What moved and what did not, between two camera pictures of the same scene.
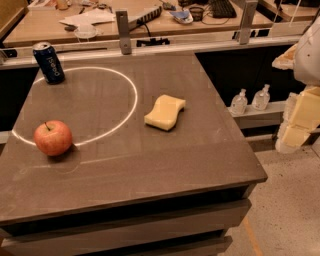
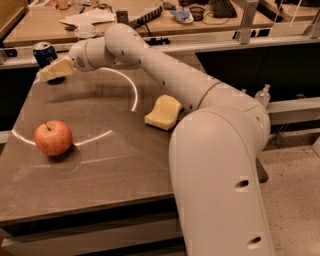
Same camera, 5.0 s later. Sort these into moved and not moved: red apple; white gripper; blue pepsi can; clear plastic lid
Moved: white gripper
Not moved: blue pepsi can; clear plastic lid; red apple
